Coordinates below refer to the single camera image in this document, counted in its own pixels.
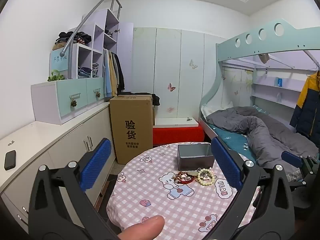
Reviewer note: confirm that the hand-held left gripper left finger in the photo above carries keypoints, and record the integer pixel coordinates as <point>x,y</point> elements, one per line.
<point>96,165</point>

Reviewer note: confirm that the teal bunk bed frame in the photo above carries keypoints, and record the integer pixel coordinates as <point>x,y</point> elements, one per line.
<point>262,42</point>

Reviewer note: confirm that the lilac cube shelf unit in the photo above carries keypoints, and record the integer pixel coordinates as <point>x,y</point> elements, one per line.
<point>98,40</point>

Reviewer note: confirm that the teal bed sheet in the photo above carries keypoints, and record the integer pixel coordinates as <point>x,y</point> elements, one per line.
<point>232,140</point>

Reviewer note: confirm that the yellow hanging garment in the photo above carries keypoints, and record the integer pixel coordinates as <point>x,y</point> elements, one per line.
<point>113,77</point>

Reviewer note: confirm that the light blue hanging shirt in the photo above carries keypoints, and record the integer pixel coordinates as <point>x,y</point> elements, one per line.
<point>107,75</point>

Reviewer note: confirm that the teal drawer unit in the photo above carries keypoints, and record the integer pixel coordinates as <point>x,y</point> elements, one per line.
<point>72,92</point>

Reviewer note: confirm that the pale yellow butterfly sticker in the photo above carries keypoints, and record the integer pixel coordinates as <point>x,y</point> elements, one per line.
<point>193,64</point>

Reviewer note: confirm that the folded grey clothes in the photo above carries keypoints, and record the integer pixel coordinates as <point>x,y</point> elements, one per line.
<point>95,70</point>

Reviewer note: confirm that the pink checked bear tablecloth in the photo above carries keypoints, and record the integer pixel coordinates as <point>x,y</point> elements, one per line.
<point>150,180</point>

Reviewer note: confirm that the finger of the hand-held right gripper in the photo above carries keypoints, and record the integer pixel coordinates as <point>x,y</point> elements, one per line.
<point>291,158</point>

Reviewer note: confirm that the dark pink butterfly sticker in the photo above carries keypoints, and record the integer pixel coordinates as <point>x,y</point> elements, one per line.
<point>171,87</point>

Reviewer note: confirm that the black smartphone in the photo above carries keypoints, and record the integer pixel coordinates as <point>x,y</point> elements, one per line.
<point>10,160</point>

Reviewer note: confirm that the grey metal tin box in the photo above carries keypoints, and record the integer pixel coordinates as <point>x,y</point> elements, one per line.
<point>195,160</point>

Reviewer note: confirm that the grey duvet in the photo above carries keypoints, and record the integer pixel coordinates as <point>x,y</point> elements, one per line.
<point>250,122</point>

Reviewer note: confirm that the yellow and navy jacket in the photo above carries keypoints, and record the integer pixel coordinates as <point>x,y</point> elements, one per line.
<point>306,105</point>

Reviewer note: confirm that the tall cardboard box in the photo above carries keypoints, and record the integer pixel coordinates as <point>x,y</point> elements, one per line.
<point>131,130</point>

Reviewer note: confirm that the pile of dark clothes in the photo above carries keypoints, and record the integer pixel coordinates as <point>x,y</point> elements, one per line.
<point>73,37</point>

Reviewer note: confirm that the white wardrobe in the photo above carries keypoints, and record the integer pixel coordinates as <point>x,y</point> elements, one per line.
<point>167,62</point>

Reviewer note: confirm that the faint pink butterfly sticker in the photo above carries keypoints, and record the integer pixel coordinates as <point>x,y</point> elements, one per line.
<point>170,109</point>

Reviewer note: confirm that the person's left hand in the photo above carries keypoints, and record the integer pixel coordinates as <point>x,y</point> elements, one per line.
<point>142,227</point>

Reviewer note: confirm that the black cloth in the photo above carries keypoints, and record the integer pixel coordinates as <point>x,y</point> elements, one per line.
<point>155,99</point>

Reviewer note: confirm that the pale jade pendant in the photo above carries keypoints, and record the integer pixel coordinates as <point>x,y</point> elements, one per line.
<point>192,173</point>

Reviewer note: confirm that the small metal hair clip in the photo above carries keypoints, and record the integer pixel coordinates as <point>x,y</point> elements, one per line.
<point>189,119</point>

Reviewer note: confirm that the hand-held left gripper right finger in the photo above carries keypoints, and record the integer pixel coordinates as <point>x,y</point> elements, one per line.
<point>226,162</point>

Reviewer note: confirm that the folded blue jeans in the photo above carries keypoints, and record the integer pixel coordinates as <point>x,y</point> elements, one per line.
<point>84,72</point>

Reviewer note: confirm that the teal panel with writing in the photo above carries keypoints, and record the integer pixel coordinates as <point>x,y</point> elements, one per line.
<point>58,62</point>

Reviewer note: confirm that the white pillow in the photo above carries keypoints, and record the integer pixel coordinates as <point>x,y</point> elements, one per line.
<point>212,110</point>

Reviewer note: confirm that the grey metal handrail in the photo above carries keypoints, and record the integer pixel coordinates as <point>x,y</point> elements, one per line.
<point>82,21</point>

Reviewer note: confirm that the green plant wreath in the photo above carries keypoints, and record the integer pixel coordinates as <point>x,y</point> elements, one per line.
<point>56,77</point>

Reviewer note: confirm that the red bench with white top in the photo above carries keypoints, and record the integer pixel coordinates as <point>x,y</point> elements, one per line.
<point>177,135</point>

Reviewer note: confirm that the low beige cabinet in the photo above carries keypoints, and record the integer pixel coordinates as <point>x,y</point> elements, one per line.
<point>50,135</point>

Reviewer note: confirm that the black hanging coat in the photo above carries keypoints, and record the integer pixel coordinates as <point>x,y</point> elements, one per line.
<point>120,75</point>

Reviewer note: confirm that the small blue box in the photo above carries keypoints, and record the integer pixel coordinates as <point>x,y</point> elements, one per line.
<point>279,82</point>

